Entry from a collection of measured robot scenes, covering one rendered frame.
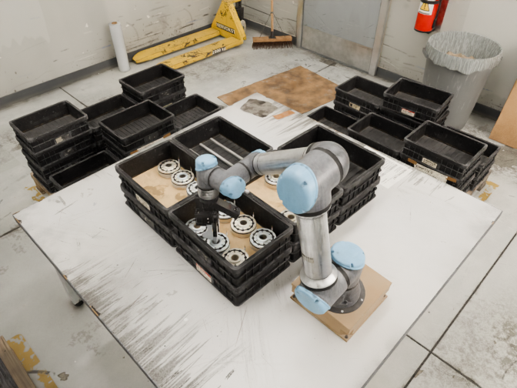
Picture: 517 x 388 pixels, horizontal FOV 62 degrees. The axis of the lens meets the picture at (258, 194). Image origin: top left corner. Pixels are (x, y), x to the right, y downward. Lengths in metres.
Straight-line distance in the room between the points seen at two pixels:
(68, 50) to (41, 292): 2.71
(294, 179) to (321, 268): 0.33
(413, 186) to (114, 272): 1.44
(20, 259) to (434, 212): 2.41
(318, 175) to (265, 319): 0.72
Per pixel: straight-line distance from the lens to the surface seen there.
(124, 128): 3.05
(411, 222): 2.06
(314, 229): 1.17
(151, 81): 3.59
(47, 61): 4.77
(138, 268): 1.83
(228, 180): 1.39
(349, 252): 1.43
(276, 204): 1.83
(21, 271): 3.01
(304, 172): 1.07
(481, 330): 2.70
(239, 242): 1.68
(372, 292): 1.64
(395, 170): 2.32
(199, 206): 1.57
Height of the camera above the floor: 2.08
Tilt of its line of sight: 42 degrees down
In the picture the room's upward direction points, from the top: straight up
